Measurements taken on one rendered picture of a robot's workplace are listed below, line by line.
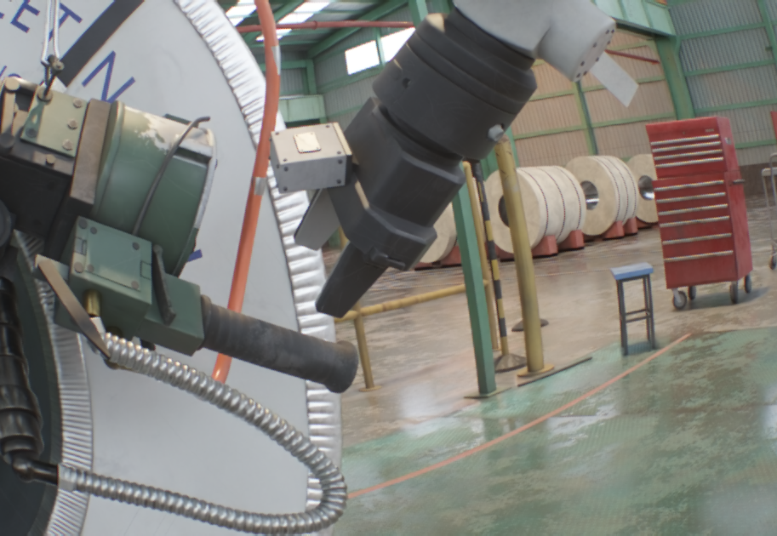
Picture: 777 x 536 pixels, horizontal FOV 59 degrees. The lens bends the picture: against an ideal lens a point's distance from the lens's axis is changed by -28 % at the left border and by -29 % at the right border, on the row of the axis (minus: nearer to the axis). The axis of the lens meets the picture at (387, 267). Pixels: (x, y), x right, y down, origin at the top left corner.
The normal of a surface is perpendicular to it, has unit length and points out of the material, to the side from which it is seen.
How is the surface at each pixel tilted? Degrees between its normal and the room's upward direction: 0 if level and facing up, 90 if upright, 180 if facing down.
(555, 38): 105
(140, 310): 137
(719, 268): 90
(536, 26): 97
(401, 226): 50
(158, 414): 90
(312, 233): 129
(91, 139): 58
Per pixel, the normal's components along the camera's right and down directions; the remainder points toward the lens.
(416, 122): -0.26, 0.34
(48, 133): 0.58, -0.61
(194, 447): 0.63, -0.07
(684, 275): -0.68, 0.15
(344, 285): 0.27, 0.63
